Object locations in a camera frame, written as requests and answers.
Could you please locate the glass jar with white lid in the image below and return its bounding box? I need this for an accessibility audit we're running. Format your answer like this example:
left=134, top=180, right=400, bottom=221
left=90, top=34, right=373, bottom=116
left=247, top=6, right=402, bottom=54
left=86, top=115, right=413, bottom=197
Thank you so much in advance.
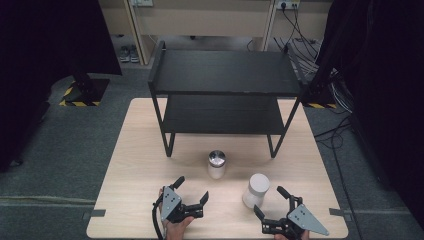
left=242, top=172, right=271, bottom=210

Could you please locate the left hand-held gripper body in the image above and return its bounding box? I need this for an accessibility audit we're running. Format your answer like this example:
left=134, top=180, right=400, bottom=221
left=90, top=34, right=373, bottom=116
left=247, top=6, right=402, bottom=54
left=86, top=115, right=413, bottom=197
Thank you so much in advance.
left=159, top=185, right=205, bottom=224

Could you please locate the grey tape strip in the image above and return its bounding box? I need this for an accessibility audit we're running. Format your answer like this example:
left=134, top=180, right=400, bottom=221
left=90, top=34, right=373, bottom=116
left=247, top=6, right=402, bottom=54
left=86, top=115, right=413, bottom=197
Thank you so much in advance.
left=328, top=207, right=353, bottom=222
left=82, top=208, right=107, bottom=221

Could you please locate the glass jar with metal lid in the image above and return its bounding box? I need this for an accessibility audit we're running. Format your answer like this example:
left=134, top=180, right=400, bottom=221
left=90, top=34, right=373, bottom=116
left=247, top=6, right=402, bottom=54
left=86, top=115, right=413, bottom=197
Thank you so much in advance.
left=207, top=149, right=227, bottom=180

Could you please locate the black stand base striped tape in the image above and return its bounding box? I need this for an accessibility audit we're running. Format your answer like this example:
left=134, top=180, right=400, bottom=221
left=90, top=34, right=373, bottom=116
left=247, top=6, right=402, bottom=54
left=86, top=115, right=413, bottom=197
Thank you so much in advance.
left=301, top=78, right=338, bottom=110
left=58, top=71, right=111, bottom=108

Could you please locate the grey shoe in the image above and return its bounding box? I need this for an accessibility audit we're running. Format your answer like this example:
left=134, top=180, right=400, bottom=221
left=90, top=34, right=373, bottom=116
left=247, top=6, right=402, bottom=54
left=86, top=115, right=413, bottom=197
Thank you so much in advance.
left=129, top=44, right=140, bottom=64
left=119, top=45, right=131, bottom=63

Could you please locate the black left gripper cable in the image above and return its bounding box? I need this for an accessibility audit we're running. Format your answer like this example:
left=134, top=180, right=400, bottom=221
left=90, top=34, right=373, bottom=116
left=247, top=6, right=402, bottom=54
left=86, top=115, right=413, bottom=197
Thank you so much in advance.
left=151, top=194, right=167, bottom=240

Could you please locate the black two-tier shelf rack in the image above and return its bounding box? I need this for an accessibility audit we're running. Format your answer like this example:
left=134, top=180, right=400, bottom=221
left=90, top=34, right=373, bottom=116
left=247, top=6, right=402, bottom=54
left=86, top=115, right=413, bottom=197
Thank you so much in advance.
left=147, top=40, right=310, bottom=159

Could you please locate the dark curtain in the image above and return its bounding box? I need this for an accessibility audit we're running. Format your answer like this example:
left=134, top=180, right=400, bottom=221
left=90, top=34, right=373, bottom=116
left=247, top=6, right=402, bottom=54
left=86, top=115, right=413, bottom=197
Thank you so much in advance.
left=314, top=0, right=424, bottom=231
left=0, top=0, right=123, bottom=173

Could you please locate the person's right hand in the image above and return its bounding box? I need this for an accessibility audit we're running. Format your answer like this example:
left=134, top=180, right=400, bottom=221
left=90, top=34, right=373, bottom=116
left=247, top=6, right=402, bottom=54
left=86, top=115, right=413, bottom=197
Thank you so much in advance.
left=273, top=231, right=310, bottom=240

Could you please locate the person's left hand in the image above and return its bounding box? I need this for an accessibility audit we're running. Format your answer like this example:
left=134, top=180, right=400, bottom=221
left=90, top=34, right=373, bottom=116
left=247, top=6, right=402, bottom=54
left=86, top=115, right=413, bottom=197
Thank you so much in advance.
left=157, top=188, right=196, bottom=240

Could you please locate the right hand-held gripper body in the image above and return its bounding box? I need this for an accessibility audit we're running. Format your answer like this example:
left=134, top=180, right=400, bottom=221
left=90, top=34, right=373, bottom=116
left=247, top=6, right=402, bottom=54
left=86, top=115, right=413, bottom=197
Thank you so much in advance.
left=260, top=195, right=331, bottom=240

